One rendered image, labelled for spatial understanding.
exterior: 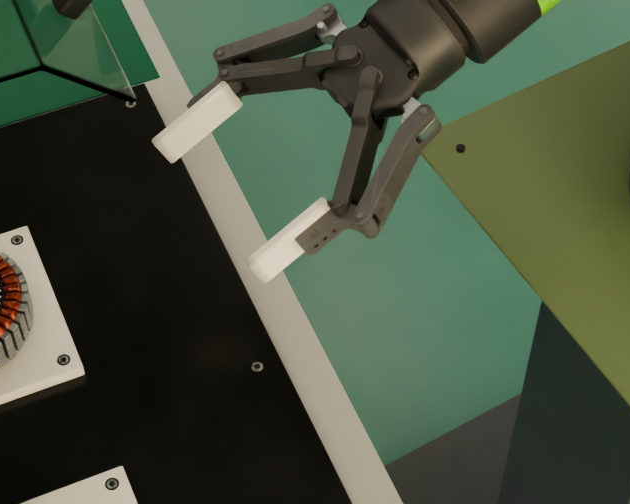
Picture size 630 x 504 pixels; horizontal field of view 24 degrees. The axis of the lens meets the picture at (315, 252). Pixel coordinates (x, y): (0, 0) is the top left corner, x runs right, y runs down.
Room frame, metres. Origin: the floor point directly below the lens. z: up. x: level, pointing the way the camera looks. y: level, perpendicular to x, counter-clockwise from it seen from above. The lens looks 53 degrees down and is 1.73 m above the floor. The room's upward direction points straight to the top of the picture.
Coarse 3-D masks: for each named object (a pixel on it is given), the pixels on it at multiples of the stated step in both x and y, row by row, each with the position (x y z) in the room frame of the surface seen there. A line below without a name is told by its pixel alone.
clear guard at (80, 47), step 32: (0, 0) 0.70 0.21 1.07; (32, 0) 0.71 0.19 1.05; (0, 32) 0.67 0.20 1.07; (32, 32) 0.67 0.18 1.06; (64, 32) 0.70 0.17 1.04; (96, 32) 0.72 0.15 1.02; (0, 64) 0.64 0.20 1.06; (32, 64) 0.64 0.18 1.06; (64, 64) 0.66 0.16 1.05; (96, 64) 0.68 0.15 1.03; (128, 96) 0.66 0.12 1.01
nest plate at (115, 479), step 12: (120, 468) 0.51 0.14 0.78; (84, 480) 0.50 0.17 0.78; (96, 480) 0.50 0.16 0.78; (108, 480) 0.50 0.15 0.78; (120, 480) 0.50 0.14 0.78; (60, 492) 0.49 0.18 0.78; (72, 492) 0.49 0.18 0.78; (84, 492) 0.49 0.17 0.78; (96, 492) 0.49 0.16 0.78; (108, 492) 0.49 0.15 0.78; (120, 492) 0.49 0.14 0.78; (132, 492) 0.49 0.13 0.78
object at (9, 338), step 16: (0, 256) 0.67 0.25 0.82; (0, 272) 0.66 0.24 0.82; (16, 272) 0.66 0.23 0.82; (0, 288) 0.64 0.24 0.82; (16, 288) 0.64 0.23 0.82; (0, 304) 0.63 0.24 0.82; (16, 304) 0.63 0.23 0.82; (32, 304) 0.65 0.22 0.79; (0, 320) 0.61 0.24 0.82; (16, 320) 0.62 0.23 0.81; (32, 320) 0.63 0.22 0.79; (0, 336) 0.60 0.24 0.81; (16, 336) 0.61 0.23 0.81; (0, 352) 0.59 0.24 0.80
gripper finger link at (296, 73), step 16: (336, 48) 0.74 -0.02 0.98; (352, 48) 0.73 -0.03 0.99; (240, 64) 0.75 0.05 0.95; (256, 64) 0.75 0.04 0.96; (272, 64) 0.74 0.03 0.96; (288, 64) 0.74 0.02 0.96; (304, 64) 0.73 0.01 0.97; (320, 64) 0.73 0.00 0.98; (336, 64) 0.73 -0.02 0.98; (352, 64) 0.72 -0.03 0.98; (224, 80) 0.74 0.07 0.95; (240, 80) 0.74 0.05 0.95; (256, 80) 0.74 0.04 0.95; (272, 80) 0.74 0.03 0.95; (288, 80) 0.73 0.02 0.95; (304, 80) 0.73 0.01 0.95; (320, 80) 0.73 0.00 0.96; (240, 96) 0.75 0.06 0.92
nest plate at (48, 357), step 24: (0, 240) 0.72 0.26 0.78; (24, 240) 0.72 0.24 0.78; (24, 264) 0.69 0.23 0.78; (48, 288) 0.67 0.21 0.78; (48, 312) 0.65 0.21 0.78; (48, 336) 0.62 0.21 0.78; (24, 360) 0.60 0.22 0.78; (48, 360) 0.60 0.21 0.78; (72, 360) 0.60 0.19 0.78; (0, 384) 0.58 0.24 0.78; (24, 384) 0.58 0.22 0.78; (48, 384) 0.58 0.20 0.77
